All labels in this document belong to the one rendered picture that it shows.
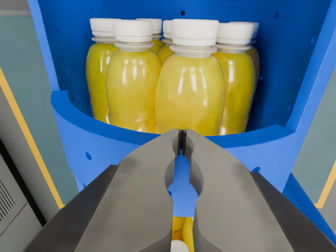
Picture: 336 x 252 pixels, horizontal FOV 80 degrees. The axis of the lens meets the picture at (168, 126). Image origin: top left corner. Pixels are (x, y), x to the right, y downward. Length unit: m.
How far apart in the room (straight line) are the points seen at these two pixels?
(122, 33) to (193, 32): 0.07
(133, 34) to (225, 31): 0.09
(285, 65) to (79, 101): 0.27
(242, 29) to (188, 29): 0.08
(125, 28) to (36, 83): 1.53
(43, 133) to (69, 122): 1.73
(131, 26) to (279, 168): 0.18
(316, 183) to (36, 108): 2.36
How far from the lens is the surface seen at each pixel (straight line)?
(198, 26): 0.17
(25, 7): 1.14
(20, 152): 2.15
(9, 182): 2.21
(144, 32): 0.21
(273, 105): 0.32
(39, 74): 1.68
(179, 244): 0.39
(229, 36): 0.23
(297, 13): 0.31
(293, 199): 1.27
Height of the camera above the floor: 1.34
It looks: 61 degrees down
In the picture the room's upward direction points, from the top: 174 degrees counter-clockwise
